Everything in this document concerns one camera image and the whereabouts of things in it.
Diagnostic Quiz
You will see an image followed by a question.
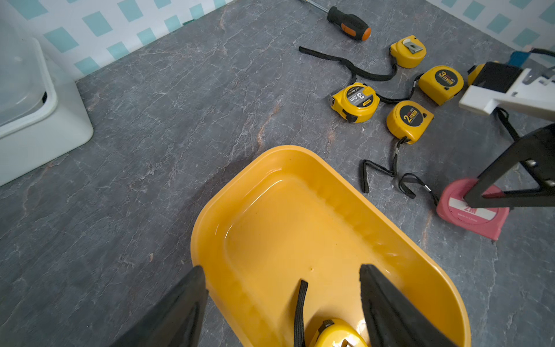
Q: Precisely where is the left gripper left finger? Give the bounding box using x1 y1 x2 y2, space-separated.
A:
112 265 208 346

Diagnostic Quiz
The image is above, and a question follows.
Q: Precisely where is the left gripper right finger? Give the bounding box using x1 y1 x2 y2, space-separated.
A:
359 265 455 346

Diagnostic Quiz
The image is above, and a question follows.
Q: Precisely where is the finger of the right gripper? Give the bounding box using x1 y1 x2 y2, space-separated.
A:
464 124 554 208

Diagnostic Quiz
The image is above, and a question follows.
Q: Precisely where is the pink round tape measure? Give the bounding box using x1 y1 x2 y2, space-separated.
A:
397 172 511 241

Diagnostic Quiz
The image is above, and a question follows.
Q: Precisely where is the yellow tape measure with strap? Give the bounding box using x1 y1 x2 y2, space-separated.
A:
360 101 435 194

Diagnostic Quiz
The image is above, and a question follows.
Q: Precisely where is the yellow storage tray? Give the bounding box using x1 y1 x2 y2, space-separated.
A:
191 145 471 346

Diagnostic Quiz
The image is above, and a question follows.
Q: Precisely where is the yellow tape measure tray front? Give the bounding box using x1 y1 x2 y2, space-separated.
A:
390 35 427 69

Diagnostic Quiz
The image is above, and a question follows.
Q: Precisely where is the black orange screwdriver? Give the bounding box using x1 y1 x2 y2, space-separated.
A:
304 0 371 41

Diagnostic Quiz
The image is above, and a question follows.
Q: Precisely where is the white plastic toolbox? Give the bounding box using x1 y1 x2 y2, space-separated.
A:
1 23 93 184

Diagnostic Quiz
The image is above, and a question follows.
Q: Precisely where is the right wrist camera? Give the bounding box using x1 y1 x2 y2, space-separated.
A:
459 48 554 121

